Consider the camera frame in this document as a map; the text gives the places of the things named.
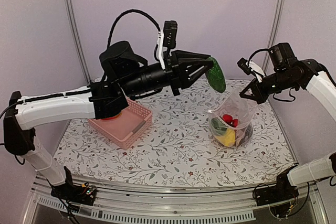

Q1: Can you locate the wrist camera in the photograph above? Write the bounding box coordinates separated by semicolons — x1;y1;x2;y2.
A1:
237;58;266;82
154;20;177;70

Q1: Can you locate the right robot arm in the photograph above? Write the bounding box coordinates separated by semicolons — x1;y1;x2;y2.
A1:
237;42;335;201

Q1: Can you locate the dark purple toy fruit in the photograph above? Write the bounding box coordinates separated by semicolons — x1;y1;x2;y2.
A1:
240;124;253;145

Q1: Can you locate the right aluminium frame post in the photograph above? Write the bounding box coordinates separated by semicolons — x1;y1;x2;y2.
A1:
267;0;285;47

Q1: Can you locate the left aluminium frame post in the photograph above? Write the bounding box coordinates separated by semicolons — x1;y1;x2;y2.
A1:
64;0;91;83

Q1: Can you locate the clear zip top bag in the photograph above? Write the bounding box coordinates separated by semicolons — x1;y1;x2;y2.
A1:
207;88;257;148

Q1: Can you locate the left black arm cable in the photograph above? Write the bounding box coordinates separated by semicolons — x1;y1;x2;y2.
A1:
106;9;162;49

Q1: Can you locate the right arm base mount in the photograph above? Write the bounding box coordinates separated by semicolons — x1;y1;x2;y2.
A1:
253;174;299;218

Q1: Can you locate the red toy apple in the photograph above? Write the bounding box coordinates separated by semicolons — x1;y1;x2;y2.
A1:
222;114;239;127

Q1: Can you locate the green toy cucumber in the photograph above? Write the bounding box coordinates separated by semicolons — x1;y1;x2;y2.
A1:
205;57;226;93

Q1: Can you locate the green toy pepper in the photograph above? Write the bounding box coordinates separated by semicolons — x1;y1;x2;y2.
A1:
211;118;227;135

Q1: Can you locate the yellow toy pepper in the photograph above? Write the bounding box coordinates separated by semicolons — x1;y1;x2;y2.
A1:
215;129;236;147

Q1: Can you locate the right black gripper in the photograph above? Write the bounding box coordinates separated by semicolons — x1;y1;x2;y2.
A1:
240;68;298;104

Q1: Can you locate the aluminium frame post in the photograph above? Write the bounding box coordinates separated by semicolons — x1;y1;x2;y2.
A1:
64;0;91;83
267;0;285;47

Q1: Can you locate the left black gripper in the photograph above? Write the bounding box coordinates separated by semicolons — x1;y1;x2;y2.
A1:
120;49;214;98

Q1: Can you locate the floral table mat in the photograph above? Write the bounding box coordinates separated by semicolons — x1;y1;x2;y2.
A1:
54;79;296;187

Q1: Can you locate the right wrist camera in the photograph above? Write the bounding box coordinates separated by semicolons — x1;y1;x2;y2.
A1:
237;58;266;82

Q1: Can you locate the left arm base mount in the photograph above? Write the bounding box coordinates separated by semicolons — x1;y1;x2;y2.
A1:
51;166;97;206

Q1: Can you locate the aluminium front rail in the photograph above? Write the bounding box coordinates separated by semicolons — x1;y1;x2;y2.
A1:
22;175;329;224

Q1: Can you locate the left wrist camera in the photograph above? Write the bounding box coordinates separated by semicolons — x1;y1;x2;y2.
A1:
154;20;177;70

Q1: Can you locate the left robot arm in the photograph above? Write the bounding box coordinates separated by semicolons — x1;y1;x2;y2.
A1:
2;41;214;200

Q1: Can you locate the pink plastic basket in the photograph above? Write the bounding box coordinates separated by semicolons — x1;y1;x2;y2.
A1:
88;99;153;150

